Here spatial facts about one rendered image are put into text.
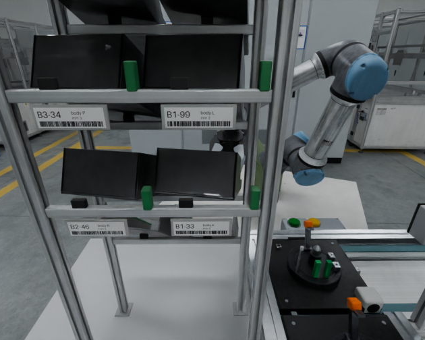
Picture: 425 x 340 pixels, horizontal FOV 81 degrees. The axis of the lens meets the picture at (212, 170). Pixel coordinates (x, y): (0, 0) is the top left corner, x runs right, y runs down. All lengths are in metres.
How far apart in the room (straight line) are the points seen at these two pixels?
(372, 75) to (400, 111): 4.15
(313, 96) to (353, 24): 0.90
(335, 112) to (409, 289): 0.56
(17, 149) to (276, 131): 0.32
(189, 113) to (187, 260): 0.69
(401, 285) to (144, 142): 3.48
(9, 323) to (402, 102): 5.19
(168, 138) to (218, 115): 3.49
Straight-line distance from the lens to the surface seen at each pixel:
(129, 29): 0.48
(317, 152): 1.02
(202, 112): 0.30
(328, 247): 0.88
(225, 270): 0.89
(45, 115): 0.35
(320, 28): 3.73
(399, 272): 0.98
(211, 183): 0.39
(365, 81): 0.87
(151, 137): 3.84
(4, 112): 0.38
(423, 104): 5.18
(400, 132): 5.14
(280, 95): 0.31
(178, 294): 0.84
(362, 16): 3.92
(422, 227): 0.64
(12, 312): 2.25
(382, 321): 0.75
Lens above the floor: 1.51
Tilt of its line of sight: 25 degrees down
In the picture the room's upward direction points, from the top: straight up
